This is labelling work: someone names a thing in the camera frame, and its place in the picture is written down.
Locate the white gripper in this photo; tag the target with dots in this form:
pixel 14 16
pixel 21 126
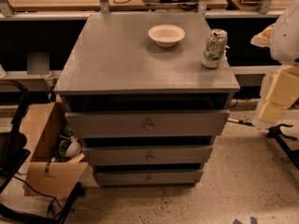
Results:
pixel 286 37

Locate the black metal stand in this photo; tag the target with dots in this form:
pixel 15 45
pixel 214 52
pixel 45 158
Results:
pixel 276 133

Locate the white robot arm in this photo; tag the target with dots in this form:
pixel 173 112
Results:
pixel 284 48

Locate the grey drawer cabinet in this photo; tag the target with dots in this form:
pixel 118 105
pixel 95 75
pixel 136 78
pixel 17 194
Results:
pixel 116 67

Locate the grey drawer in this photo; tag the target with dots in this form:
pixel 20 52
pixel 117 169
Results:
pixel 106 156
pixel 146 124
pixel 164 177

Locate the grey bottom drawer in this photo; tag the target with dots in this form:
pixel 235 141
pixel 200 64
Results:
pixel 164 177

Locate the green white soda can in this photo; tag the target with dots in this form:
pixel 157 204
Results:
pixel 215 47

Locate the black cart frame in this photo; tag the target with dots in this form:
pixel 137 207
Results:
pixel 12 143

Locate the white cup in box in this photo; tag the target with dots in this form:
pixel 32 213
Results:
pixel 73 149

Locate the grey middle drawer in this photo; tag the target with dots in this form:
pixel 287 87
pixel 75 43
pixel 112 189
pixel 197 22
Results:
pixel 106 156

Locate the brown cardboard box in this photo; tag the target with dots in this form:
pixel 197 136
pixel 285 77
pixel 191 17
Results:
pixel 42 126

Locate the grey top drawer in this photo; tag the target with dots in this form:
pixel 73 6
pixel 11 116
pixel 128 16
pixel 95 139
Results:
pixel 146 124

